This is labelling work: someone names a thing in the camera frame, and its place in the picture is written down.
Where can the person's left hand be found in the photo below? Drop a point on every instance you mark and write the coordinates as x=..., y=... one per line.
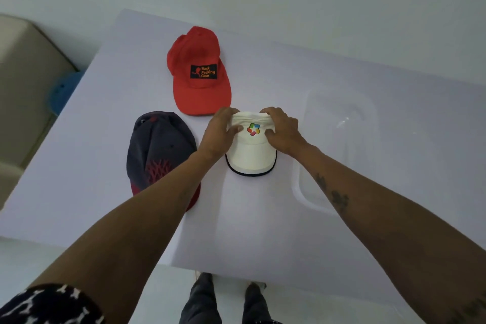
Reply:
x=212, y=137

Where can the person's right hand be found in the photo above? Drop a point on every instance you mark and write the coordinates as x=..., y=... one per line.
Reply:
x=286, y=134

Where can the person's left thumb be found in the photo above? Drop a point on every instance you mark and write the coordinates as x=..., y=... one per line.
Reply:
x=234, y=131

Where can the person's right thumb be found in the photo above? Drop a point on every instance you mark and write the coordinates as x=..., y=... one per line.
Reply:
x=269, y=134

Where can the white cap with colourful logo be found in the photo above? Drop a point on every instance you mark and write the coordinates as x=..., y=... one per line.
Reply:
x=251, y=153

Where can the person's left forearm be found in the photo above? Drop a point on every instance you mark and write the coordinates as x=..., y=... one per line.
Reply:
x=144, y=217

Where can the person's right forearm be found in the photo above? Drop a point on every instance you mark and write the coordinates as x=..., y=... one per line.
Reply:
x=387, y=229

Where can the red cap with black patch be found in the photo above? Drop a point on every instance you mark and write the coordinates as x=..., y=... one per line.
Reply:
x=197, y=88

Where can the clear plastic container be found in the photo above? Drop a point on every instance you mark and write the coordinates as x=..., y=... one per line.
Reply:
x=338, y=134

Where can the navy and red cap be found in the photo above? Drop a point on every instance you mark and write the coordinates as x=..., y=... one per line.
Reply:
x=159, y=145

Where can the person's right leg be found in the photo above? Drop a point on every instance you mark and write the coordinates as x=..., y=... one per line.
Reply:
x=258, y=304

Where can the person's leg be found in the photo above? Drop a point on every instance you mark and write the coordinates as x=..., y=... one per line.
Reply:
x=258, y=304
x=201, y=303

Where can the person's left leg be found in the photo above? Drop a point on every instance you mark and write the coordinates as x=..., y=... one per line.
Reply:
x=201, y=303

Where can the blue round object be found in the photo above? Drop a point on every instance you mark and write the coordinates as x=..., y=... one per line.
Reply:
x=62, y=92

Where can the beige sofa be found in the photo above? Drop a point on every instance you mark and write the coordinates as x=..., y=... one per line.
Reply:
x=26, y=88

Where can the black white patterned sleeve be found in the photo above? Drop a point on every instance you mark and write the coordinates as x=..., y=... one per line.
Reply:
x=49, y=306

